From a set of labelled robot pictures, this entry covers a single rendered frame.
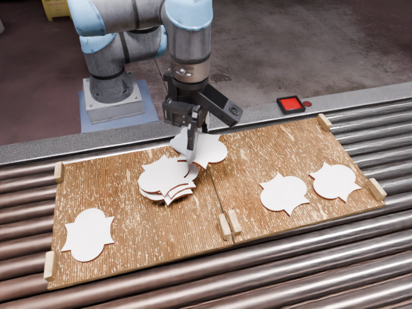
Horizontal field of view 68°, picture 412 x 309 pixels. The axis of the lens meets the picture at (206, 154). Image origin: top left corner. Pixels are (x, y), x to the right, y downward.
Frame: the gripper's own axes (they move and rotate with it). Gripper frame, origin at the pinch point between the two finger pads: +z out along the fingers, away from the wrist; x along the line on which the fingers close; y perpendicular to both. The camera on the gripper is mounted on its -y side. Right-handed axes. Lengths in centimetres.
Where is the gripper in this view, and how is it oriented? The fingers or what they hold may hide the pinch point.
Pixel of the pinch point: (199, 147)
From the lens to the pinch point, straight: 73.6
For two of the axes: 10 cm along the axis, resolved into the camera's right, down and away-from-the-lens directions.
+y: -9.5, -2.6, 2.0
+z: -0.2, 6.7, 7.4
